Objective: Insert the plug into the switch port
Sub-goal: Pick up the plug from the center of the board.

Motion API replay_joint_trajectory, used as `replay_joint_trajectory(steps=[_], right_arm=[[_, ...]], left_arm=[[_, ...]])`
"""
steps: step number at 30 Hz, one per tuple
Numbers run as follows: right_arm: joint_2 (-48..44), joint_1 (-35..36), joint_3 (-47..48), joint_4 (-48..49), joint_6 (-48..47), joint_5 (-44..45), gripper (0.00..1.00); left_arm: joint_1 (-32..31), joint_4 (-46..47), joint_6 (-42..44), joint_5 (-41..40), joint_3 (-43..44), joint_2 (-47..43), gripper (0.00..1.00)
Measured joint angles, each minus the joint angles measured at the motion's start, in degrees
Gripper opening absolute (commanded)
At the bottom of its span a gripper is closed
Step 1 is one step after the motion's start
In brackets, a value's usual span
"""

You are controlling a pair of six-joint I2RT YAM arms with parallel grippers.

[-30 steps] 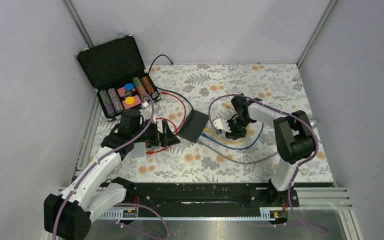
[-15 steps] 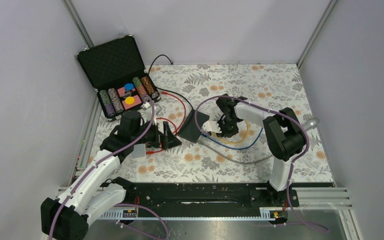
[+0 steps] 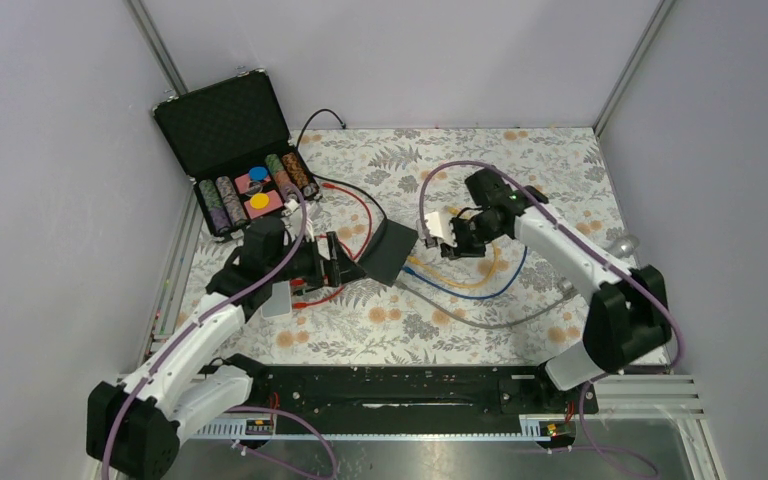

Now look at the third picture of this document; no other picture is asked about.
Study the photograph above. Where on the white router box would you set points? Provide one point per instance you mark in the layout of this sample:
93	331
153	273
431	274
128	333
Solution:
279	306

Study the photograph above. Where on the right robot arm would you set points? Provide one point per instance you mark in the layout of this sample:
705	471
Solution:
627	316

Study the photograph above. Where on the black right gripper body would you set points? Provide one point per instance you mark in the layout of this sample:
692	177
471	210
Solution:
471	236

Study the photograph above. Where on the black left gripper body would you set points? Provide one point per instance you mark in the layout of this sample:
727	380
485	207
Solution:
306	263

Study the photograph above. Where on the clear dealer button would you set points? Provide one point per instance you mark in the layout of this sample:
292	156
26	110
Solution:
253	188

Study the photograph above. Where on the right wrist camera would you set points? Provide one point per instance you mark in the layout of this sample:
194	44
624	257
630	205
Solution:
437	229

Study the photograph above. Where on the yellow round chip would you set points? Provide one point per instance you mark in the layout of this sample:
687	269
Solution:
260	201

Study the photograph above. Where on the black poker chip case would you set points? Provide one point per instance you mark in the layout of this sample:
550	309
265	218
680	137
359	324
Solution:
218	133

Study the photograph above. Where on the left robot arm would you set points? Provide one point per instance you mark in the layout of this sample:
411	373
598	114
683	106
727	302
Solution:
138	425

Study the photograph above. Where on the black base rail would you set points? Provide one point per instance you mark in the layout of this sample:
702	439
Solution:
414	400

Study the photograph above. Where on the silver microphone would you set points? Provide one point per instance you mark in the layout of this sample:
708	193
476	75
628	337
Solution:
624	247

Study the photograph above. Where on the black network switch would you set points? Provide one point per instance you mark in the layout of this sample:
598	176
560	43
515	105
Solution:
388	251

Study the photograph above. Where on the blue round chip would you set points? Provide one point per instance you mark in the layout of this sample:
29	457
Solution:
258	174

